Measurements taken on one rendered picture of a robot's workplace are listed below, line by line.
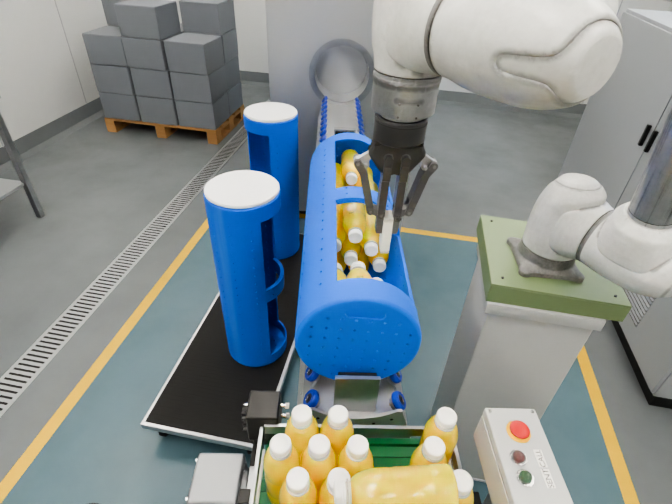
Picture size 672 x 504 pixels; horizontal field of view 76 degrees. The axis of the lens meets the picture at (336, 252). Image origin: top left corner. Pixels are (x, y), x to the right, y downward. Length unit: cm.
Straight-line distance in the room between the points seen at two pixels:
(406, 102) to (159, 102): 426
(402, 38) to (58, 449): 215
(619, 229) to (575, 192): 15
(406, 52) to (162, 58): 410
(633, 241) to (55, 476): 218
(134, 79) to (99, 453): 349
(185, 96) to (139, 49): 54
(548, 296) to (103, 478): 182
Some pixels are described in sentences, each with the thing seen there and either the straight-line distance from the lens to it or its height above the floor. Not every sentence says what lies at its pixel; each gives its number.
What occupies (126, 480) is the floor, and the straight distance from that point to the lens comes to 217.
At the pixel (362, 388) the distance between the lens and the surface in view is 101.
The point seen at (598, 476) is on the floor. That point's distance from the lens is 237.
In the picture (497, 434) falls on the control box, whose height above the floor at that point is 110.
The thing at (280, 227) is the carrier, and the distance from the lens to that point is 257.
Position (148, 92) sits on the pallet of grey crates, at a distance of 479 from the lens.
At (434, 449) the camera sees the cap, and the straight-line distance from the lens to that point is 88.
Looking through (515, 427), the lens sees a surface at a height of 111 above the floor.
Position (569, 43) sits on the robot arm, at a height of 177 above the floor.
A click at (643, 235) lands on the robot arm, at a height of 132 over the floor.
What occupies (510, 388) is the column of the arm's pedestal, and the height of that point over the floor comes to 63.
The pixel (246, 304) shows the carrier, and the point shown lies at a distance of 184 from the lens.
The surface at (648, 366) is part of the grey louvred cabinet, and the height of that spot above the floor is 16.
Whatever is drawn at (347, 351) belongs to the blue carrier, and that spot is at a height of 107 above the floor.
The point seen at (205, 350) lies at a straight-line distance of 226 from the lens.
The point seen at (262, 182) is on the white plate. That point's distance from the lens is 170.
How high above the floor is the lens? 184
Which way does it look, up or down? 37 degrees down
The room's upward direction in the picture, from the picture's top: 3 degrees clockwise
